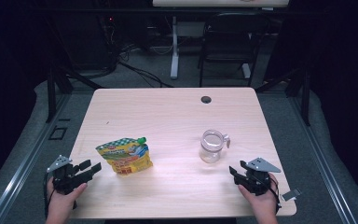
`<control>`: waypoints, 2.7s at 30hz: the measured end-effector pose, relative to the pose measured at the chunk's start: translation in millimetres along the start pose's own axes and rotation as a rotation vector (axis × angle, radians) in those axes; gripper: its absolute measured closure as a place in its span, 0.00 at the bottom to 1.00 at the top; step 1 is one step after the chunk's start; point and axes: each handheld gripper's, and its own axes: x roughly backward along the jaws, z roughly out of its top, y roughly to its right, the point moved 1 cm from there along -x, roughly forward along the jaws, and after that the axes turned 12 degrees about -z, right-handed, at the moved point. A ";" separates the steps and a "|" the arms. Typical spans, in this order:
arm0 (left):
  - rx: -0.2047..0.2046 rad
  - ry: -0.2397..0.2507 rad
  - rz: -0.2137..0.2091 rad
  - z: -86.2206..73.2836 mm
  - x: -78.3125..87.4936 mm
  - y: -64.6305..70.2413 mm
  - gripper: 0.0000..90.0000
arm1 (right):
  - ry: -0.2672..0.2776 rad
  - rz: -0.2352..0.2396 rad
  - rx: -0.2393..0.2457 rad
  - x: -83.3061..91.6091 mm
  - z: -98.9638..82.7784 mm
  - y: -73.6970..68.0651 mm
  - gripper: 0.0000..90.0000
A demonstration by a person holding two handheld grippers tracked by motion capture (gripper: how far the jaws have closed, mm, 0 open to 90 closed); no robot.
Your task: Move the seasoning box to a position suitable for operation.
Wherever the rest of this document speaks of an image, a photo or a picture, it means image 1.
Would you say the white floor cable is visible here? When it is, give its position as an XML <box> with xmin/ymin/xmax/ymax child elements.
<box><xmin>149</xmin><ymin>46</ymin><xmax>174</xmax><ymax>56</ymax></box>

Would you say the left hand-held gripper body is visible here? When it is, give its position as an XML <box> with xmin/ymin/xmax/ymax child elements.
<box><xmin>47</xmin><ymin>154</ymin><xmax>90</xmax><ymax>195</ymax></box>

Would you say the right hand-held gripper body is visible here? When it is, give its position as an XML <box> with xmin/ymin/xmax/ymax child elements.
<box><xmin>241</xmin><ymin>157</ymin><xmax>282</xmax><ymax>196</ymax></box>

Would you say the black metal stand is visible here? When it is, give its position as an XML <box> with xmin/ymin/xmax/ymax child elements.
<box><xmin>255</xmin><ymin>66</ymin><xmax>311</xmax><ymax>127</ymax></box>
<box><xmin>45</xmin><ymin>62</ymin><xmax>103</xmax><ymax>124</ymax></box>

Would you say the black floor cable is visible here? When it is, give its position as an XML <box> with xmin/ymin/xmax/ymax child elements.
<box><xmin>117</xmin><ymin>60</ymin><xmax>174</xmax><ymax>89</ymax></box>

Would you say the yellow spout pouch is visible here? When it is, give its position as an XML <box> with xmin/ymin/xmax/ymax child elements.
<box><xmin>95</xmin><ymin>136</ymin><xmax>154</xmax><ymax>177</ymax></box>

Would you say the grey tape piece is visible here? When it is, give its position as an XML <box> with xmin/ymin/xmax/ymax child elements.
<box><xmin>281</xmin><ymin>188</ymin><xmax>302</xmax><ymax>202</ymax></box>

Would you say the black folding chair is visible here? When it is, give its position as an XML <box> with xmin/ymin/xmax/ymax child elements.
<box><xmin>198</xmin><ymin>12</ymin><xmax>269</xmax><ymax>88</ymax></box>

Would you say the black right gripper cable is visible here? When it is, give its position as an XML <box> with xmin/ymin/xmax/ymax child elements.
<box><xmin>268</xmin><ymin>176</ymin><xmax>282</xmax><ymax>215</ymax></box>

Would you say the clear jar with beige lid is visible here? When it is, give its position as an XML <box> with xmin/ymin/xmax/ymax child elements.
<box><xmin>199</xmin><ymin>129</ymin><xmax>231</xmax><ymax>164</ymax></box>

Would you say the grey metal floor rail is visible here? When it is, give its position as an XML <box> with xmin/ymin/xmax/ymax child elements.
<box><xmin>292</xmin><ymin>96</ymin><xmax>358</xmax><ymax>224</ymax></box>
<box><xmin>0</xmin><ymin>92</ymin><xmax>73</xmax><ymax>224</ymax></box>

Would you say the person's right hand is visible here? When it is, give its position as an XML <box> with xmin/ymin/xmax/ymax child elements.
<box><xmin>237</xmin><ymin>173</ymin><xmax>280</xmax><ymax>217</ymax></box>

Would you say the white desk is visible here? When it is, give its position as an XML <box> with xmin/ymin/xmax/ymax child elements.
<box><xmin>152</xmin><ymin>0</ymin><xmax>290</xmax><ymax>80</ymax></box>

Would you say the person's left hand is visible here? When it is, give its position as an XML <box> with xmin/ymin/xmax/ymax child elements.
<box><xmin>46</xmin><ymin>179</ymin><xmax>89</xmax><ymax>218</ymax></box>

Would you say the dark equipment with red light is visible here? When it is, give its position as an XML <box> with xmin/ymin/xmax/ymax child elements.
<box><xmin>97</xmin><ymin>13</ymin><xmax>120</xmax><ymax>68</ymax></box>

